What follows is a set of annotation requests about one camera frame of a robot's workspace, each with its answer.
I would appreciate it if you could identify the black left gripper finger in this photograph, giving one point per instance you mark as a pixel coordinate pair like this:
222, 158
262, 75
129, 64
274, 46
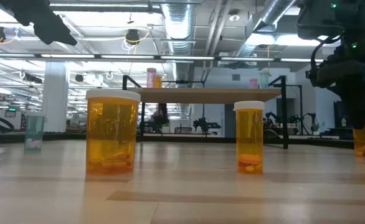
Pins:
56, 34
26, 9

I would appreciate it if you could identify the teal pill bottle white cap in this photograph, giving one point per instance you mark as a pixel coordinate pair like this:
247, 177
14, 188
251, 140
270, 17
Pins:
34, 130
263, 81

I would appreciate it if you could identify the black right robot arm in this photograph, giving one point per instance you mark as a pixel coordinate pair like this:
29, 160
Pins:
363, 12

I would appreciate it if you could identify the silver smooth ceiling duct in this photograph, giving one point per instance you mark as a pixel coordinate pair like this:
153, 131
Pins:
273, 12

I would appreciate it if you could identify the silver corrugated ceiling duct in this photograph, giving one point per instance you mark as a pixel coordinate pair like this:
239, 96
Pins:
177, 25

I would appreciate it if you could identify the pink pill bottle white cap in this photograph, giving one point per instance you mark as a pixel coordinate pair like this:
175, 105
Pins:
253, 83
151, 77

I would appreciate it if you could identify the white building pillar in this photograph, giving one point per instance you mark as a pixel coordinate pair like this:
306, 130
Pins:
54, 93

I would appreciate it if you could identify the long ceiling light strip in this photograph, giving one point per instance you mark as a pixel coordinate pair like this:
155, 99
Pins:
123, 57

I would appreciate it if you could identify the small orange pill bottle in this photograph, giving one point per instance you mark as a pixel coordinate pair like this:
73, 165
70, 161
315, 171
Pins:
249, 137
159, 82

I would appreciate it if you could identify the black background cabinet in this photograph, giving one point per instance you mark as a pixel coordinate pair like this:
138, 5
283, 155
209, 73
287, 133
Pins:
338, 118

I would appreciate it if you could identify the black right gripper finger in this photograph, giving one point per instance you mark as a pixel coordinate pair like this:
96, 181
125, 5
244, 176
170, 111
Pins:
358, 109

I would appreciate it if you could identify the wooden shelf black metal legs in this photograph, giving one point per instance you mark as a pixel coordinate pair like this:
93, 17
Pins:
207, 95

